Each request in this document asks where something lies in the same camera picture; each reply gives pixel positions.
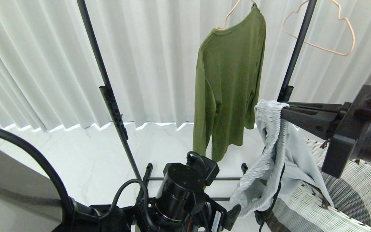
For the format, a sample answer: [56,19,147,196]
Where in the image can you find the green printed shirt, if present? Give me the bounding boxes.
[193,3,266,162]

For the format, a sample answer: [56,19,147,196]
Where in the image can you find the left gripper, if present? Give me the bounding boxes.
[134,197,242,232]

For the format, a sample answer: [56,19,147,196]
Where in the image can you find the black clothes rack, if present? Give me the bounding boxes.
[77,0,317,202]

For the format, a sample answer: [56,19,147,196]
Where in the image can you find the white laundry basket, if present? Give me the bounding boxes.
[264,139,371,232]

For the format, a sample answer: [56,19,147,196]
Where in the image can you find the black cable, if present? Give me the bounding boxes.
[101,179,150,231]
[0,123,76,223]

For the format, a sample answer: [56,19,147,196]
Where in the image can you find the white curtain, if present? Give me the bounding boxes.
[0,0,371,132]

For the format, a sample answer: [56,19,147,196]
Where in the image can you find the pink clothes hanger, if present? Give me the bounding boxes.
[282,0,356,57]
[217,0,257,30]

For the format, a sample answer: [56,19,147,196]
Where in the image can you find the pale grey shorts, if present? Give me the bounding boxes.
[230,99,335,217]

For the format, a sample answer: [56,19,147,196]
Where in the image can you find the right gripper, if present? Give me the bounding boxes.
[281,84,371,178]

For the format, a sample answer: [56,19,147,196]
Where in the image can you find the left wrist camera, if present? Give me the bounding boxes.
[185,151,220,187]

